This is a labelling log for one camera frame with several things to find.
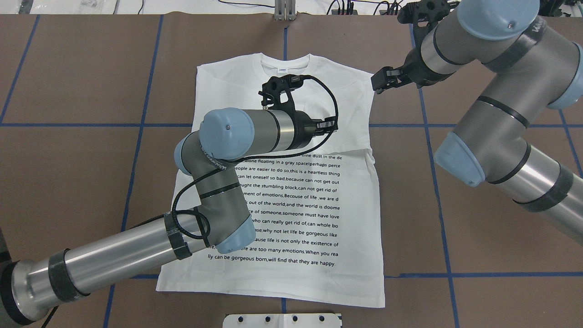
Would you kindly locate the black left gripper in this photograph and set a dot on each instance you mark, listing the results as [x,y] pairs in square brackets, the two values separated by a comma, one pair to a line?
[303,128]

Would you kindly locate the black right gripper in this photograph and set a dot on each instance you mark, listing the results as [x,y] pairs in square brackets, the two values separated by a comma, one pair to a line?
[413,68]

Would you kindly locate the white long-sleeve printed shirt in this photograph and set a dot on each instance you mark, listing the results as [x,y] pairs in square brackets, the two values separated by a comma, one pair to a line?
[317,216]

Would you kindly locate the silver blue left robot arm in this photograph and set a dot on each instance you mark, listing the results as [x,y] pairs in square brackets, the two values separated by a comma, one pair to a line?
[209,155]

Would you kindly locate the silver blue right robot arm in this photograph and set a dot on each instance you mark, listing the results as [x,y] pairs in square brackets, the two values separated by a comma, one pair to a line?
[536,68]

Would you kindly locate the black orange connector board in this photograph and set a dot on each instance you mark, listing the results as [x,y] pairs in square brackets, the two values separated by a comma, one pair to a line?
[342,8]
[388,7]

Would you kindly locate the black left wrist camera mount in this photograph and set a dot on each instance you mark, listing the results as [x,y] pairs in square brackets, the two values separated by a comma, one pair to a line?
[276,93]

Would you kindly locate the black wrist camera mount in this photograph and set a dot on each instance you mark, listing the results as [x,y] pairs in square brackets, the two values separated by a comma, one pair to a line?
[428,11]
[276,93]

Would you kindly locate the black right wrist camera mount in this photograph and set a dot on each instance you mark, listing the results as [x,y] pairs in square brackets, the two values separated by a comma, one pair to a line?
[428,11]

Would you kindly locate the grey aluminium frame post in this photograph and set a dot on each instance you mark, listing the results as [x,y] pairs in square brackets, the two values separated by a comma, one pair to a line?
[285,10]

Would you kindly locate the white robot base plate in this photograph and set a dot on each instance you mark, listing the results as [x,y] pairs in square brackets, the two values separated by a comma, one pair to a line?
[284,320]

